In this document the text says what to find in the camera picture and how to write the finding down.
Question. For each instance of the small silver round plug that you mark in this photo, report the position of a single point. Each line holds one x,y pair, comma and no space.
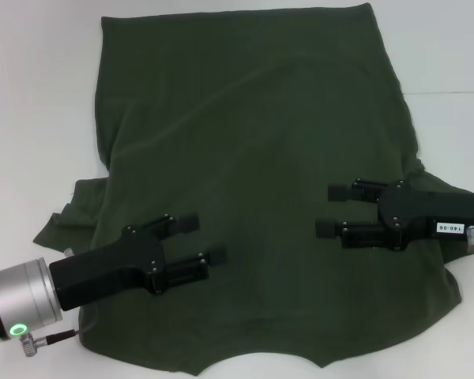
68,251

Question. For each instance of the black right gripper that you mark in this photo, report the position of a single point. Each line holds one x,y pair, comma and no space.
418,213

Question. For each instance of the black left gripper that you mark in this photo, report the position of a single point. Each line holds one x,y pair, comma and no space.
106,268

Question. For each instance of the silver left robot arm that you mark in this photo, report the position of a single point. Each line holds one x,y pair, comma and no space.
19,300

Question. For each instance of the dark green t-shirt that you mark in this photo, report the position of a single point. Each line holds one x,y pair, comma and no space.
241,138

